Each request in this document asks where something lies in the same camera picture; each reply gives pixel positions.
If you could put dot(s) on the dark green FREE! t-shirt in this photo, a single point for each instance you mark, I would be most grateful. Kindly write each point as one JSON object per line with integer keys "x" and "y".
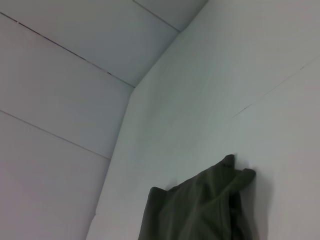
{"x": 195, "y": 207}

